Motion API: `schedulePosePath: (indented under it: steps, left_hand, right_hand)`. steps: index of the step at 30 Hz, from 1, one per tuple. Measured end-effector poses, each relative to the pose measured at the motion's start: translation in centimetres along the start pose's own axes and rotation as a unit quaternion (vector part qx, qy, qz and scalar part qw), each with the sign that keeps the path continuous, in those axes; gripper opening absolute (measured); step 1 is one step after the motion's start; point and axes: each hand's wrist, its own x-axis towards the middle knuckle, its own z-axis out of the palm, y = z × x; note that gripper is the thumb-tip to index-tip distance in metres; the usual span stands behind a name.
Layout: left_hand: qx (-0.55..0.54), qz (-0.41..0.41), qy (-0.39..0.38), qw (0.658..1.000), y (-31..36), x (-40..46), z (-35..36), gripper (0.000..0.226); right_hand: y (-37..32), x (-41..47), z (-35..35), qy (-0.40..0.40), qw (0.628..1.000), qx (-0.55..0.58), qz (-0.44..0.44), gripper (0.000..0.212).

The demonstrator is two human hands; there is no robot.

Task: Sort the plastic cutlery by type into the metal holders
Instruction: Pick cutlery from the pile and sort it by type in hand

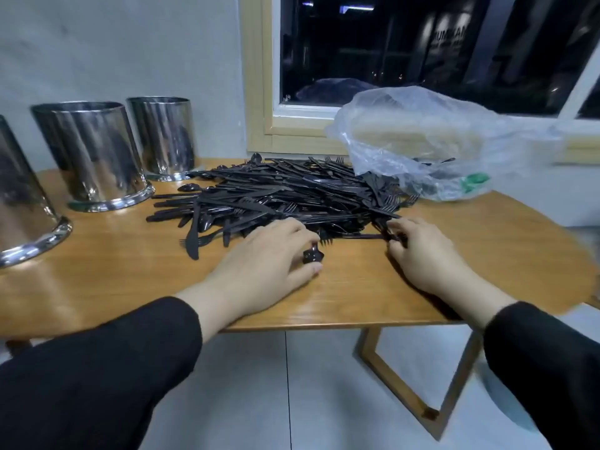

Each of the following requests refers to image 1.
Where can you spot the wooden table leg frame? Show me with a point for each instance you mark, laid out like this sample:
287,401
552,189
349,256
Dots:
403,393

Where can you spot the dark parked car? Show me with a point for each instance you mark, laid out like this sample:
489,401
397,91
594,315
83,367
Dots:
328,91

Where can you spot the person's right forearm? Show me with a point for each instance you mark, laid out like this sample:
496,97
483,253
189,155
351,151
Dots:
544,370

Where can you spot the pile of black plastic cutlery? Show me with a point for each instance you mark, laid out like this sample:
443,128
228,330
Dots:
281,192

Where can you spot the person's left forearm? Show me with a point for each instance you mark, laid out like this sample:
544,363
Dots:
103,379

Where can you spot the person's right hand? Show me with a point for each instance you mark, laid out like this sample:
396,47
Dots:
427,257

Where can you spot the person's left hand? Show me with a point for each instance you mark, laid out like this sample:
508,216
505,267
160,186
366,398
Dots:
267,262

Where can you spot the clear plastic bag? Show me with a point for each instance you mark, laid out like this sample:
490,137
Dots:
441,136

